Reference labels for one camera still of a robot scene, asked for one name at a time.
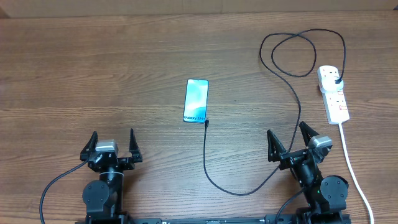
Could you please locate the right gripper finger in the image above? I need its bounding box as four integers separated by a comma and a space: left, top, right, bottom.
267, 129, 287, 162
299, 121, 319, 146

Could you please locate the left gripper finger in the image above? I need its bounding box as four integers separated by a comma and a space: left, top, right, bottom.
129, 128, 142, 163
80, 131, 98, 161

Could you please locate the smartphone with blue screen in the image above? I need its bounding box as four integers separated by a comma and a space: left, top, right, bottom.
183, 79, 209, 123

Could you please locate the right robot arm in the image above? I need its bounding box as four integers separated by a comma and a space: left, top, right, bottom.
265, 121, 351, 224

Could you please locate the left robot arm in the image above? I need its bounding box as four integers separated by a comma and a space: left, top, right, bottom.
80, 129, 142, 223

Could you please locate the white power strip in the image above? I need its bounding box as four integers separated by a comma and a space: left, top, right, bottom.
317, 65, 349, 124

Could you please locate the white power strip cord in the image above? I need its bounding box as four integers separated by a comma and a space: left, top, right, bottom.
338, 122, 375, 224

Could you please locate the white USB wall charger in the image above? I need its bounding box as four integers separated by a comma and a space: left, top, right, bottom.
319, 76, 344, 94

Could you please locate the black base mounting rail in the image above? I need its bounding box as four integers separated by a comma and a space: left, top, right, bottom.
75, 215, 351, 224

